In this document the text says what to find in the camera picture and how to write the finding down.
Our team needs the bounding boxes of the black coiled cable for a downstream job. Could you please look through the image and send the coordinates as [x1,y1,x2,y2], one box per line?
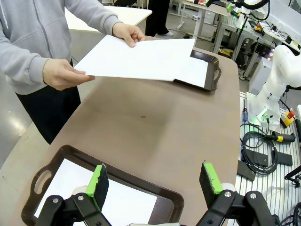
[239,123,279,176]

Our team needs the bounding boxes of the person in grey hoodie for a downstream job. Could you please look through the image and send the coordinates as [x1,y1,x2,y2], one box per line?
[0,0,122,145]

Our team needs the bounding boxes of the person's right forearm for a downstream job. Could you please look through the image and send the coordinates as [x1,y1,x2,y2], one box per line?
[0,30,51,95]

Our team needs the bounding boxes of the black handheld enabling device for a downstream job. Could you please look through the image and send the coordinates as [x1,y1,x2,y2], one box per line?
[263,131,296,143]

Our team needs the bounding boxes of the grey height adjustable desk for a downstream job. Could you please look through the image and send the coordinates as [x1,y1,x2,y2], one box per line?
[182,0,232,40]

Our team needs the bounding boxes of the person's left forearm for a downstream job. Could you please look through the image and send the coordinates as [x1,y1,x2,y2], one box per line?
[63,0,122,36]

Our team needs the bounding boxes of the white table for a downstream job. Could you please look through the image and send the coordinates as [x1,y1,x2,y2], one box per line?
[64,6,153,32]

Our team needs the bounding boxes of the person's right hand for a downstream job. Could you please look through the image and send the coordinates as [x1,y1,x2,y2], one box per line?
[42,58,96,91]

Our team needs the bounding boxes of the black camera stand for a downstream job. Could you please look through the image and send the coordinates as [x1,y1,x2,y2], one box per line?
[284,164,301,189]

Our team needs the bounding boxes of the person in black clothes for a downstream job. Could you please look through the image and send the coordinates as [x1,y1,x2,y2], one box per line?
[145,0,174,37]

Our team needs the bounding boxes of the aluminium slotted base plate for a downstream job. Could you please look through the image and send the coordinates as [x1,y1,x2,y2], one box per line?
[235,91,301,226]

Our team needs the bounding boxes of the person's left hand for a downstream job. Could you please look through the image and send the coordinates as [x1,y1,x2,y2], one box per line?
[112,22,146,48]

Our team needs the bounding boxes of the white A4 paper sheet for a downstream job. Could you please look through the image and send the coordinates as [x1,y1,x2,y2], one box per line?
[174,56,209,88]
[34,158,158,226]

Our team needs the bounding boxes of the metal frame rack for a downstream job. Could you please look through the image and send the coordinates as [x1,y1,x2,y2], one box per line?
[213,16,276,81]

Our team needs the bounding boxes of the yellow emergency stop button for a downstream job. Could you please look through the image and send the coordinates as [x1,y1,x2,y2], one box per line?
[279,110,296,129]

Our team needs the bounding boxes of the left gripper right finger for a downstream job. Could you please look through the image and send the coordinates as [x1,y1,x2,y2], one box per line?
[196,161,280,226]

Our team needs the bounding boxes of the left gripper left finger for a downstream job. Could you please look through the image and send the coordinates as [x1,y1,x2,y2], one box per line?
[35,163,111,226]

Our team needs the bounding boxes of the brown plastic tray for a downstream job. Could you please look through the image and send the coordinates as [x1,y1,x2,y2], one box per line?
[173,49,222,92]
[21,145,185,226]

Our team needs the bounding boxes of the black flat plate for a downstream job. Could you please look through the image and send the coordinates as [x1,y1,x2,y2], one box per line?
[237,160,256,182]
[246,150,293,167]

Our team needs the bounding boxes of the white A4 paper stack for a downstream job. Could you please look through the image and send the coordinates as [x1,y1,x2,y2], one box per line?
[73,34,196,82]

